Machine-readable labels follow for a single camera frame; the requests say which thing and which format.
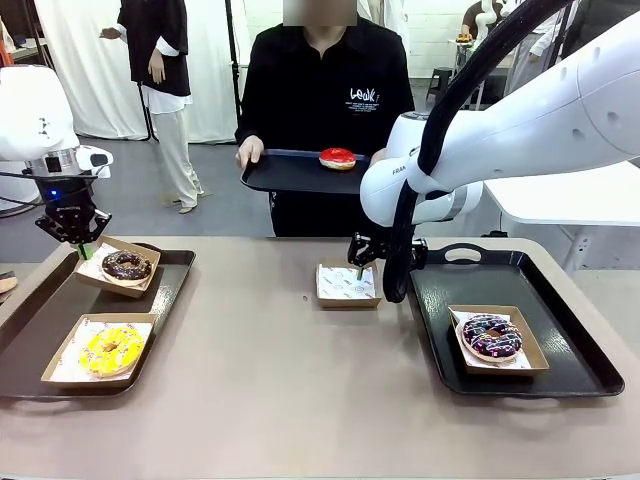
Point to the white hanging coat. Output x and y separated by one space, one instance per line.
387 22

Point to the person's right hand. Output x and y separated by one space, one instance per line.
250 150

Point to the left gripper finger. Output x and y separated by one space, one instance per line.
57 227
97 225

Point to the person's left hand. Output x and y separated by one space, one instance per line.
380 156

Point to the person in black shirt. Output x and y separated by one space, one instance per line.
310 75

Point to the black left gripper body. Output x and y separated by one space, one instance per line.
70 200

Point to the large white rounded table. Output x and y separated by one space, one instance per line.
560 200

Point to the white backdrop curtain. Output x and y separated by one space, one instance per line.
85 75

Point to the yellow glazed sprinkled donut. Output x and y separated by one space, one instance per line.
112 352

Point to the red glazed donut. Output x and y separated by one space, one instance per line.
337 159

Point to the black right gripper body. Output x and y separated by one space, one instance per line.
379 250

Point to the black step stool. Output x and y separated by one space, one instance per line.
440 82

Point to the white perforated cylinder appliance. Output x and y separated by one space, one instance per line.
15 195

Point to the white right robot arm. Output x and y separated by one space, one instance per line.
525 125

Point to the black light stand pole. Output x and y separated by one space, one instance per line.
231 50

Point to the kraft paper box with liner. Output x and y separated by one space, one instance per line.
340 290
92 275
530 365
65 365

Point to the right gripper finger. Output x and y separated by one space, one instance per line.
420 255
360 250

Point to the person in grey coat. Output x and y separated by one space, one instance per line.
540 55

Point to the mannequin black top white trousers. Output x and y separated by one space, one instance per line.
160 50

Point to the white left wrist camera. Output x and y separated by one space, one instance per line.
95 160

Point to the chocolate donut with crumbs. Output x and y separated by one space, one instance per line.
125 269

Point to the orange hanging garment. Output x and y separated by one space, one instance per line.
5 55

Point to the black textured serving tray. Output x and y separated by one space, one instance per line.
565 300

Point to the person in dark jacket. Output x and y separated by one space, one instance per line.
595 25

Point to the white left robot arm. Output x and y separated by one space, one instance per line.
30 115

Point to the black hand-held serving tray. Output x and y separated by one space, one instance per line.
290 172

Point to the purple sprinkled chocolate donut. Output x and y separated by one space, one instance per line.
490 340

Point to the dark brown serving tray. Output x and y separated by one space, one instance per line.
50 300

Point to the person's right forearm black sleeve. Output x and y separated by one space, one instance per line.
245 125

